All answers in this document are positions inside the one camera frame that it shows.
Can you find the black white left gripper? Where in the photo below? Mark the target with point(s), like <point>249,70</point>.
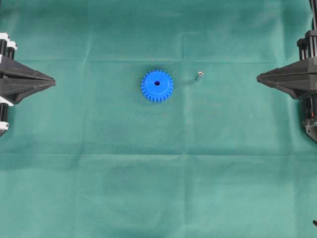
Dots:
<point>13,91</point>

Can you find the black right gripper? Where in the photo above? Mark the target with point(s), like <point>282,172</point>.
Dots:
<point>299,81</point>

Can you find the blue plastic gear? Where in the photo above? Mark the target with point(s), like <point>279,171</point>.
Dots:
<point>157,86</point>

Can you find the green table cloth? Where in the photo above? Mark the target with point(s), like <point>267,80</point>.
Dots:
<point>91,157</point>

